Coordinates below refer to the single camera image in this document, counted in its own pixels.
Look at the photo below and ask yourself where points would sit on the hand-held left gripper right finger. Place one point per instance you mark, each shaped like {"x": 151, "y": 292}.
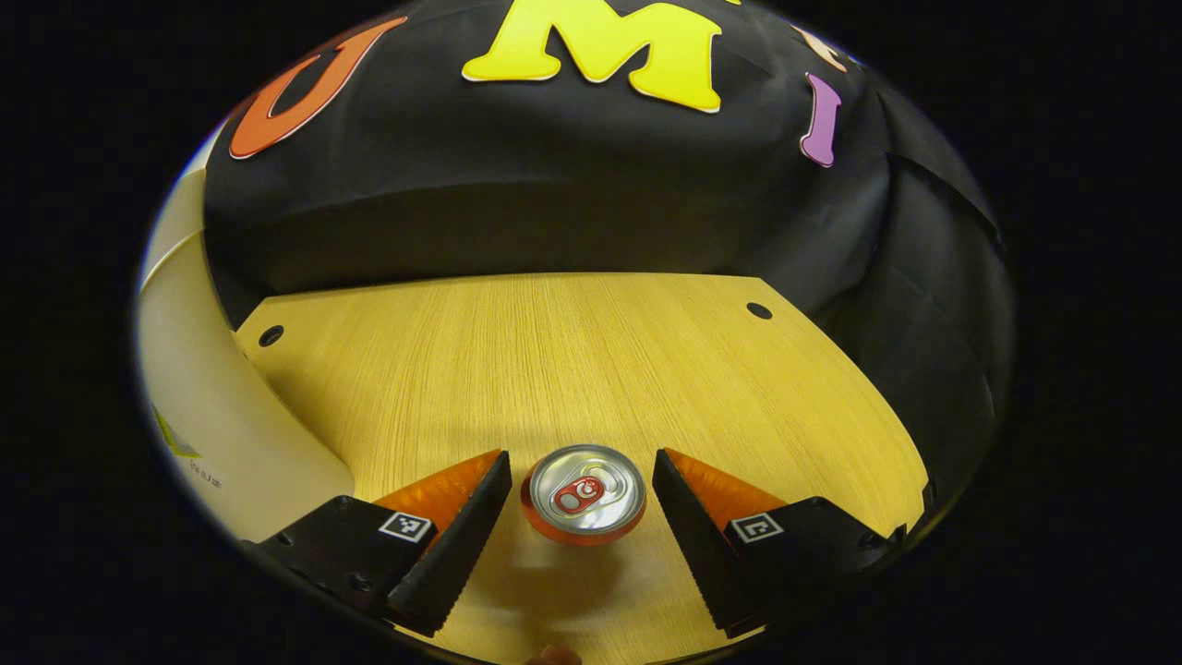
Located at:
{"x": 693, "y": 536}

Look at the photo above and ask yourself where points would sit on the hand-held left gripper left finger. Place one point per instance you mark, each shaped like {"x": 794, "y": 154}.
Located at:
{"x": 462, "y": 545}

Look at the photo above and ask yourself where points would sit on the orange pop can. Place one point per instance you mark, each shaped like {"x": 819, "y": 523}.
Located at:
{"x": 584, "y": 494}

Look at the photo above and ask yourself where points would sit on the white desktop garbage bin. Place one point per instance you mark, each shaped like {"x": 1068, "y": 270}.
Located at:
{"x": 231, "y": 434}

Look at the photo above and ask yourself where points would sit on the wooden desktop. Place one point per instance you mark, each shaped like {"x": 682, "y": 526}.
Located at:
{"x": 572, "y": 369}

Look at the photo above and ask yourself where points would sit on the black desktop screw cap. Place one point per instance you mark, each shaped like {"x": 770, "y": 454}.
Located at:
{"x": 759, "y": 310}
{"x": 271, "y": 334}

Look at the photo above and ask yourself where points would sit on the black backdrop cloth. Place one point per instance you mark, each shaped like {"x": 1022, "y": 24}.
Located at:
{"x": 554, "y": 185}

